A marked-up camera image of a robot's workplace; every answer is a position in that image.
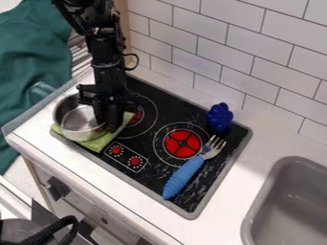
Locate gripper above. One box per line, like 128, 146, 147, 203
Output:
75, 81, 142, 133

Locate silver pot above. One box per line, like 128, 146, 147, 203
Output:
51, 93, 113, 143

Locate green cloth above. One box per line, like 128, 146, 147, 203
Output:
50, 110, 137, 153

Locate toy stove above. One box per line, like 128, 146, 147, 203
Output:
50, 74, 253, 221

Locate teal cloth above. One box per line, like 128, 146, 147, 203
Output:
0, 0, 75, 176

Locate blue toy grapes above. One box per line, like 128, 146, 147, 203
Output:
204, 101, 235, 133

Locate toy sink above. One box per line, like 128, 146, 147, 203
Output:
240, 155, 327, 245

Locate blue handled fork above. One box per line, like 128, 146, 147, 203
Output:
161, 134, 228, 201

